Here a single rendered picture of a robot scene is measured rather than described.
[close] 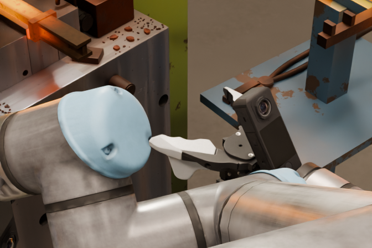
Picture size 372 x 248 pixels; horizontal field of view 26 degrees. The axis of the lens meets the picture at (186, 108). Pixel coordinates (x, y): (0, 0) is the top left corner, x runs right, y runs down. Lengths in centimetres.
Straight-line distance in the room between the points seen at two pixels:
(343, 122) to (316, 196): 104
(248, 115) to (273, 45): 205
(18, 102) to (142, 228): 62
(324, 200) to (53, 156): 24
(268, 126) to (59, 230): 38
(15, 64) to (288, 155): 48
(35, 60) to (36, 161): 63
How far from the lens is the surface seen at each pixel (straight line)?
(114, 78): 132
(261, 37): 302
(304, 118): 155
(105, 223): 65
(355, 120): 156
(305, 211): 51
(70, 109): 64
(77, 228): 65
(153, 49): 138
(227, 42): 298
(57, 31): 121
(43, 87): 126
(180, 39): 177
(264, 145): 96
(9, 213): 82
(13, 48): 125
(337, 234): 29
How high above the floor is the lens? 167
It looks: 39 degrees down
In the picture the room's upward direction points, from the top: straight up
